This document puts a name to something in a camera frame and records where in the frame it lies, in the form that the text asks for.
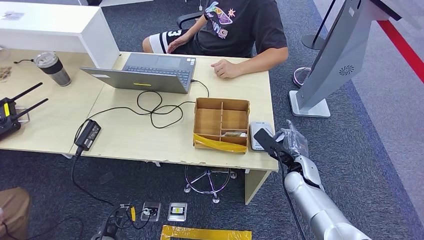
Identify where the person's left hand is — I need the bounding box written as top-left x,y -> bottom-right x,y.
210,58 -> 243,80

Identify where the person's right hand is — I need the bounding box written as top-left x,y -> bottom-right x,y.
166,34 -> 193,55

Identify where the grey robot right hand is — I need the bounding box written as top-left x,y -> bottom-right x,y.
274,119 -> 310,159

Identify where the person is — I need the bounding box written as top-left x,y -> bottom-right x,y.
142,0 -> 289,80

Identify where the white card reader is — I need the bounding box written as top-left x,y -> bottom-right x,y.
249,121 -> 275,152

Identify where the black office chair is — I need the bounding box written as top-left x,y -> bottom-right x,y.
176,10 -> 204,30

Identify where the grey laptop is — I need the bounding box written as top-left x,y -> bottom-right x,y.
80,52 -> 197,95

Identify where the wooden compartment box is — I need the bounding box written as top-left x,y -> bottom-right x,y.
193,97 -> 251,155

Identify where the yellow tape on box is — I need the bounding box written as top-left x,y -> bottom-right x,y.
193,133 -> 249,154

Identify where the chrome stool base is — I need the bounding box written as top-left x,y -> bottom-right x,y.
183,165 -> 238,204

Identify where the grey kiosk stand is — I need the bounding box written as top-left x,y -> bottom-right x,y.
288,0 -> 402,119

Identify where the grey tumbler with lid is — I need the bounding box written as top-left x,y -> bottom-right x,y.
33,51 -> 72,88

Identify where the yellow floor tape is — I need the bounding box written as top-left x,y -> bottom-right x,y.
160,225 -> 253,240

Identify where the black power adapter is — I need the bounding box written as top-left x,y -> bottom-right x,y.
74,119 -> 102,152

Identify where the white cabinet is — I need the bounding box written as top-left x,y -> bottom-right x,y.
0,1 -> 121,69

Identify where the closed floor socket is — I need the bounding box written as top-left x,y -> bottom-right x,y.
167,202 -> 188,222

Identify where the open floor socket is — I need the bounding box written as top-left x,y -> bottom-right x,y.
140,201 -> 162,222

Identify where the black radio with antennas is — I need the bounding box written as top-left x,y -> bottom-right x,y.
0,82 -> 49,141

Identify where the black floor device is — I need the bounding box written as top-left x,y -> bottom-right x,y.
91,215 -> 120,240

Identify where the brown cushion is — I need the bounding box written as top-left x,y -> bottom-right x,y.
0,187 -> 31,240

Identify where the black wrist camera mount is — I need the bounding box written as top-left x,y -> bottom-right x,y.
253,128 -> 296,167

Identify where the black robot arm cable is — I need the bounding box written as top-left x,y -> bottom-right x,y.
274,153 -> 307,240

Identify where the chrome ring base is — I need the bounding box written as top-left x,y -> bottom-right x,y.
292,66 -> 313,88

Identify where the black laptop power cable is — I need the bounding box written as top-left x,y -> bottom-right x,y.
71,79 -> 211,229

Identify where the black stanchion post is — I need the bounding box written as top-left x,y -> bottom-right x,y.
301,0 -> 337,51

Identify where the metal bracket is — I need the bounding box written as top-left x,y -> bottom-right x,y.
14,106 -> 31,124

